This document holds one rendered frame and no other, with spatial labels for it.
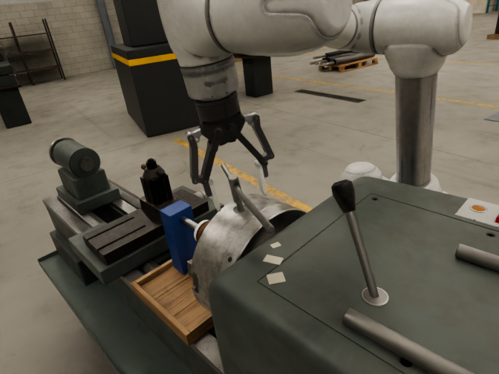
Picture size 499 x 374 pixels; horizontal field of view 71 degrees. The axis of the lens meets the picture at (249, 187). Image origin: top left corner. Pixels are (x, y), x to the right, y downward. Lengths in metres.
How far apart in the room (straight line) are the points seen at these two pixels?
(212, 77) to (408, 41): 0.53
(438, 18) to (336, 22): 0.50
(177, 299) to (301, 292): 0.63
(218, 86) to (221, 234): 0.32
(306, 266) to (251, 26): 0.36
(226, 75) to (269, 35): 0.15
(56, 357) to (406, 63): 2.22
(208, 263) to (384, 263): 0.35
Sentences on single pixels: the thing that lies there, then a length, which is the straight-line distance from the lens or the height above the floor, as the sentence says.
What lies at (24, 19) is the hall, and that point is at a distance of 14.70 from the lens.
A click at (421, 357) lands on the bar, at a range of 0.47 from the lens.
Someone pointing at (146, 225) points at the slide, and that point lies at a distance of 1.32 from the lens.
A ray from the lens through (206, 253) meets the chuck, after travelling 0.77.
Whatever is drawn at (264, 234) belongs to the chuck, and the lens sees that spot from 0.74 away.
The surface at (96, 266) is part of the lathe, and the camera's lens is 1.29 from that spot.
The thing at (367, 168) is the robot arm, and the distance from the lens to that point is 1.33.
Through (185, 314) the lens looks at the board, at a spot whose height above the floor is 0.88.
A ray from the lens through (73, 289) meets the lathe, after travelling 1.90.
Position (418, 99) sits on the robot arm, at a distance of 1.04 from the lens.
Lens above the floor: 1.63
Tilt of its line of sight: 27 degrees down
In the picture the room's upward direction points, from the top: 7 degrees counter-clockwise
